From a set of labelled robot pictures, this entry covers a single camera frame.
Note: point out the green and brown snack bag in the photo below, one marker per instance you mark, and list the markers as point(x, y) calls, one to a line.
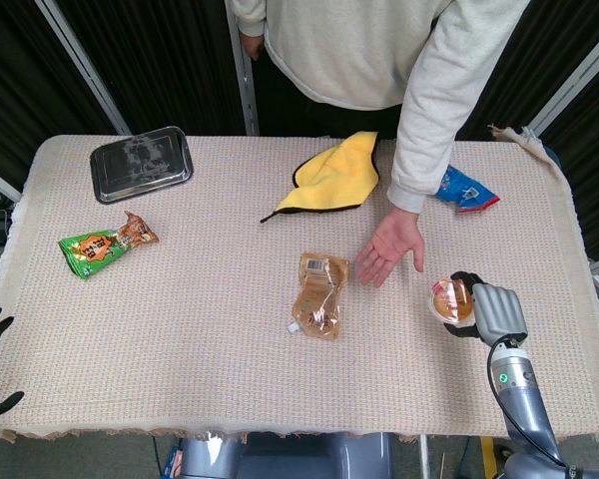
point(100, 249)

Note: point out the beige woven tablecloth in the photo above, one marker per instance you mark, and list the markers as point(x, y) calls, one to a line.
point(204, 324)

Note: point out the perforated white frame post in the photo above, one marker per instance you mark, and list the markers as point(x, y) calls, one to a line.
point(244, 85)

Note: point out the person left hand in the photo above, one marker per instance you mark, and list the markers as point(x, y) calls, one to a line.
point(394, 239)

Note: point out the person right forearm grey sleeve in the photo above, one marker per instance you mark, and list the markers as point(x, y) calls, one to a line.
point(247, 17)

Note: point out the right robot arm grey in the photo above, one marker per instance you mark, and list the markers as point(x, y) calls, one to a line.
point(516, 389)

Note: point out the brown spout pouch white cap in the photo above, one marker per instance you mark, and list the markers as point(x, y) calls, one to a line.
point(319, 299)

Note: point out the person right hand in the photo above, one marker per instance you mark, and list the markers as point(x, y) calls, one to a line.
point(253, 47)

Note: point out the yellow cloth black trim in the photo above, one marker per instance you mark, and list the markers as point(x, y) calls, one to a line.
point(334, 174)

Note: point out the orange jelly cup clear lid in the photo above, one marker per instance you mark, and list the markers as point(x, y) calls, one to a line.
point(451, 302)

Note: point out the rectangular stainless steel tray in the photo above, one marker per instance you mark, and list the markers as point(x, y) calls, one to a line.
point(140, 164)

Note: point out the person left forearm grey sleeve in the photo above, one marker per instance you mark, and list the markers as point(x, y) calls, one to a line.
point(429, 125)

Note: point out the white metal frame post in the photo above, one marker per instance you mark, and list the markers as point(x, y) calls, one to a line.
point(80, 60)
point(574, 80)
point(0, 182)

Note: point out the blue and red snack bag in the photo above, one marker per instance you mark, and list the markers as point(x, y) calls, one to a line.
point(464, 192)

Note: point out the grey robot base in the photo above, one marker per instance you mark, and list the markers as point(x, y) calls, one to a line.
point(304, 456)

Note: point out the person torso grey sweatshirt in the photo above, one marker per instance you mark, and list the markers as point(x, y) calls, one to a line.
point(354, 50)

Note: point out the right robot hand grey black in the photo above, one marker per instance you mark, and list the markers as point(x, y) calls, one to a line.
point(499, 314)

